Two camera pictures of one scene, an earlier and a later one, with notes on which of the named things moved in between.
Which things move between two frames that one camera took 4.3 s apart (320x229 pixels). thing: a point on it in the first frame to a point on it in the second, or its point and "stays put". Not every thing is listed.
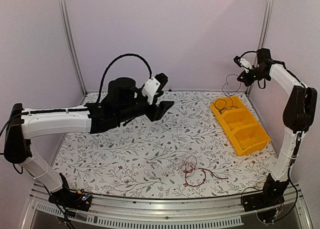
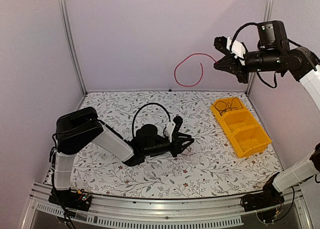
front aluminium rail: x=44 y=211 stays put
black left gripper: x=159 y=111 to x=177 y=141
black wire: x=227 y=84 to x=230 y=104
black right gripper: x=247 y=81 to x=236 y=69
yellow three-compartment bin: x=246 y=134 stays put
